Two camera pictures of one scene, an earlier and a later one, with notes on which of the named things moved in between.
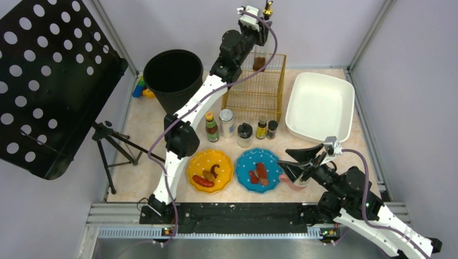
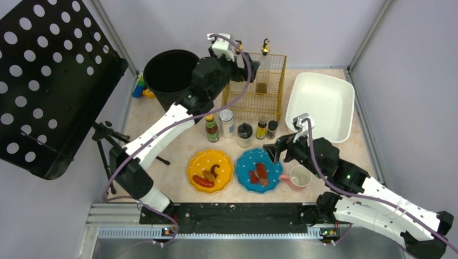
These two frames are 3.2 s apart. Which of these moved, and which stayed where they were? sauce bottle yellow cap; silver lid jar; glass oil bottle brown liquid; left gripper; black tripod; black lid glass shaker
Moved: glass oil bottle brown liquid; left gripper
Stayed: silver lid jar; black lid glass shaker; black tripod; sauce bottle yellow cap
